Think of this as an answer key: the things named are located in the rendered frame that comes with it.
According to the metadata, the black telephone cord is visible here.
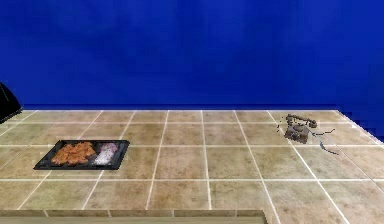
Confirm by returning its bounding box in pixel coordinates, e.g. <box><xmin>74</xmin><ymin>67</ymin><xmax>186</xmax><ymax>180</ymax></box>
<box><xmin>311</xmin><ymin>128</ymin><xmax>339</xmax><ymax>156</ymax></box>

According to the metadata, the black food tray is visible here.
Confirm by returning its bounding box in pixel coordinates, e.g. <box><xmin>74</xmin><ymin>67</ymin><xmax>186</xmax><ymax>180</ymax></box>
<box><xmin>33</xmin><ymin>139</ymin><xmax>131</xmax><ymax>171</ymax></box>

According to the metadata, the orange fried food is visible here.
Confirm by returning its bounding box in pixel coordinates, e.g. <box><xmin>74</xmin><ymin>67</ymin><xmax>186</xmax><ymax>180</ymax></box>
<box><xmin>51</xmin><ymin>141</ymin><xmax>97</xmax><ymax>166</ymax></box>

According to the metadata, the white rice portion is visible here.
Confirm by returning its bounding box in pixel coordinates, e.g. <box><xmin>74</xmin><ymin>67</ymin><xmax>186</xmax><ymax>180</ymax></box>
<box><xmin>94</xmin><ymin>142</ymin><xmax>119</xmax><ymax>166</ymax></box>

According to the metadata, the black appliance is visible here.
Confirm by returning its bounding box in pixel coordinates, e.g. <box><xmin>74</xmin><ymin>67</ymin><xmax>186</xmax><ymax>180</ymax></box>
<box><xmin>0</xmin><ymin>82</ymin><xmax>24</xmax><ymax>124</ymax></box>

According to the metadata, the brown rotary telephone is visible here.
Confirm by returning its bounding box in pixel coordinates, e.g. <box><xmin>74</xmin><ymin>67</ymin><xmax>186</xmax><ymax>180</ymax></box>
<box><xmin>276</xmin><ymin>113</ymin><xmax>318</xmax><ymax>145</ymax></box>

